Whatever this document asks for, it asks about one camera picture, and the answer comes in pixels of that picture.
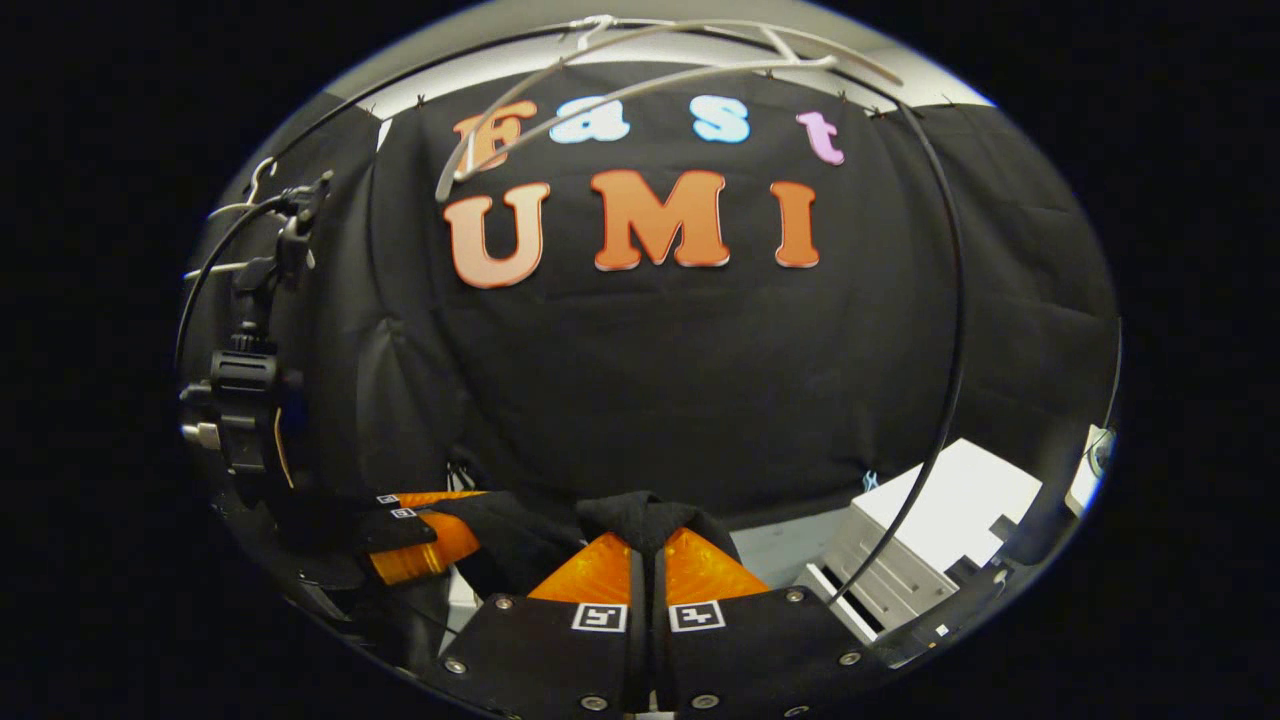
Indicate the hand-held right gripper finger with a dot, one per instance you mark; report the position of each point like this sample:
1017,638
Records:
664,660
640,660

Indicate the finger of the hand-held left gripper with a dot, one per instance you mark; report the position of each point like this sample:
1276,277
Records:
400,503
395,530

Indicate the black knit garment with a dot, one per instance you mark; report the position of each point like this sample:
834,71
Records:
640,515

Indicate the white clothes hanger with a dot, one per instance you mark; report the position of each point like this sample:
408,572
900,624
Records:
215,268
810,64

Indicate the white drawer cabinet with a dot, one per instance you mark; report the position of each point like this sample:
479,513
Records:
950,500

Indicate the small white table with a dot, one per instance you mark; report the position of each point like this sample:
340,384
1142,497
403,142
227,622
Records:
1085,490

